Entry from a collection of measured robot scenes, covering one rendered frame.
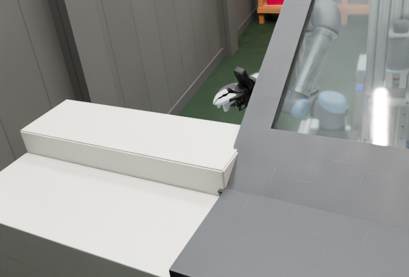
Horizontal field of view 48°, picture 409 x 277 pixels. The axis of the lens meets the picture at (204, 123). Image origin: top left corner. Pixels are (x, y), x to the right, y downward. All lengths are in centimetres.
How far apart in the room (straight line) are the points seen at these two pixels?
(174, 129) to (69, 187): 33
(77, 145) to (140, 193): 26
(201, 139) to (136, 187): 22
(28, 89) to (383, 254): 229
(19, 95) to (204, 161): 181
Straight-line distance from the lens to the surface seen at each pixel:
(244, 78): 168
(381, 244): 101
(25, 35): 285
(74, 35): 300
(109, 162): 133
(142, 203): 119
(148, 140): 129
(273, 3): 705
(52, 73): 303
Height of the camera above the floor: 220
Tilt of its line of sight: 29 degrees down
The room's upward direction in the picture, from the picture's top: 7 degrees counter-clockwise
